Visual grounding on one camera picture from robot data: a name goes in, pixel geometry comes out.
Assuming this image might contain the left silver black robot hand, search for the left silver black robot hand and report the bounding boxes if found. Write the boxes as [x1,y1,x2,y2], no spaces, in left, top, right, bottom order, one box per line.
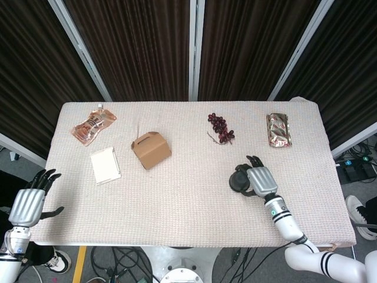
[8,169,65,228]

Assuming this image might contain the white partition frame rail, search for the white partition frame rail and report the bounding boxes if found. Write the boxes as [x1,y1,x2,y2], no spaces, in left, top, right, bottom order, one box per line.
[0,132,47,166]
[331,120,377,159]

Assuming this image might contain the black floor cable bundle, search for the black floor cable bundle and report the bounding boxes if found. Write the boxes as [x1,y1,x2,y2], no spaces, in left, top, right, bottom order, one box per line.
[90,246,154,283]
[217,246,285,283]

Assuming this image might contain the beige waffle weave tablecloth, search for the beige waffle weave tablecloth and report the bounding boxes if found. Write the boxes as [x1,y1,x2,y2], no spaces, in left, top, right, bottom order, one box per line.
[26,97,357,248]

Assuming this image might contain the white sneaker with black laces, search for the white sneaker with black laces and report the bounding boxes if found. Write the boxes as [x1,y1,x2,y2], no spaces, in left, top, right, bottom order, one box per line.
[345,195,377,241]

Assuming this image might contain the orange spout pouch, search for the orange spout pouch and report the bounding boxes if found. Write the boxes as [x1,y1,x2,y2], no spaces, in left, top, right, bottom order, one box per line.
[71,103,118,147]

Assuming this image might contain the dark red grape bunch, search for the dark red grape bunch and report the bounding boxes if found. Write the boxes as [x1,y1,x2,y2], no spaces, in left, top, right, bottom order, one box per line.
[207,113,236,146]

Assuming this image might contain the black round object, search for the black round object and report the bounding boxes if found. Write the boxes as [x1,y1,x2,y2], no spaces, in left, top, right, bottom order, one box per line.
[229,164,254,193]

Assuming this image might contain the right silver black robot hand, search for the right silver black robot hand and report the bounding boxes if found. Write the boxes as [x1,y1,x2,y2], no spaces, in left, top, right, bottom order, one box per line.
[234,155,279,198]

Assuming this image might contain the white partition frame post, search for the white partition frame post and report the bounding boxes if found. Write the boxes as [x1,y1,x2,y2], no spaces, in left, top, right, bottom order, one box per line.
[48,0,113,103]
[267,0,335,101]
[188,0,206,101]

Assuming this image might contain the gold foil snack packet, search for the gold foil snack packet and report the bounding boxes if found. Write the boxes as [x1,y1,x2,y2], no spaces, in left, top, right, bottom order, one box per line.
[266,113,293,148]

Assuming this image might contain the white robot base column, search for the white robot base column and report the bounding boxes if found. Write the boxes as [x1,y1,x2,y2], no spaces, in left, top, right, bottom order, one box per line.
[141,246,221,283]

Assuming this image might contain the brown cardboard gable box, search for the brown cardboard gable box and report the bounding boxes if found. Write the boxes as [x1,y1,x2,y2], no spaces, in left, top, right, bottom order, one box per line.
[131,131,172,171]

